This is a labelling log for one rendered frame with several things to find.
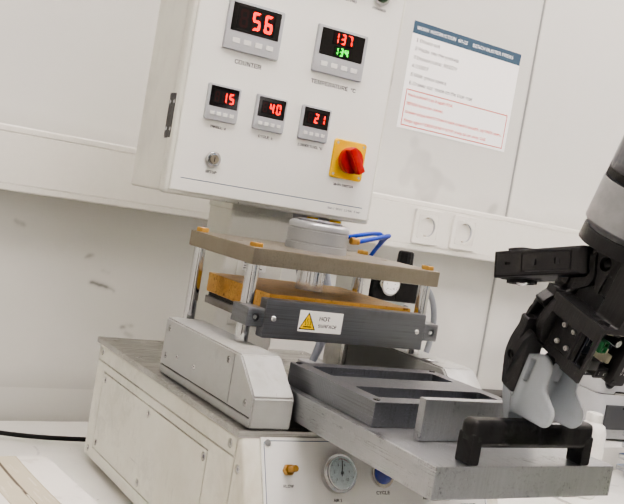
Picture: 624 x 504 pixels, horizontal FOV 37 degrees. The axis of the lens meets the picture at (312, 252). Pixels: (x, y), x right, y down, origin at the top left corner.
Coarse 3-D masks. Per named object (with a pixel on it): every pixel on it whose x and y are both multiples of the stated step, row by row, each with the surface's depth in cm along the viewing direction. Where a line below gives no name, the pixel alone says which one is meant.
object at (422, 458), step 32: (320, 416) 94; (448, 416) 87; (480, 416) 89; (352, 448) 89; (384, 448) 84; (416, 448) 83; (448, 448) 85; (512, 448) 90; (544, 448) 92; (416, 480) 80; (448, 480) 79; (480, 480) 81; (512, 480) 83; (544, 480) 85; (576, 480) 87; (608, 480) 89
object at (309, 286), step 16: (304, 272) 118; (208, 288) 121; (224, 288) 117; (240, 288) 114; (256, 288) 110; (272, 288) 114; (288, 288) 117; (304, 288) 118; (320, 288) 119; (336, 288) 129; (224, 304) 117; (256, 304) 110; (352, 304) 113; (368, 304) 114; (384, 304) 118
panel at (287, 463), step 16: (272, 448) 96; (288, 448) 97; (304, 448) 98; (320, 448) 99; (336, 448) 100; (272, 464) 95; (288, 464) 96; (304, 464) 97; (320, 464) 99; (272, 480) 95; (288, 480) 96; (304, 480) 97; (320, 480) 98; (368, 480) 101; (272, 496) 94; (288, 496) 95; (304, 496) 96; (320, 496) 97; (336, 496) 98; (352, 496) 99; (368, 496) 101; (384, 496) 102; (400, 496) 103; (416, 496) 104
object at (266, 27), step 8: (240, 8) 123; (248, 8) 124; (240, 16) 123; (248, 16) 124; (256, 16) 124; (264, 16) 125; (272, 16) 126; (240, 24) 123; (248, 24) 124; (256, 24) 124; (264, 24) 125; (272, 24) 126; (256, 32) 125; (264, 32) 125; (272, 32) 126
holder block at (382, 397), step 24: (312, 384) 98; (336, 384) 94; (360, 384) 96; (384, 384) 98; (408, 384) 100; (432, 384) 103; (456, 384) 105; (336, 408) 93; (360, 408) 90; (384, 408) 89; (408, 408) 90
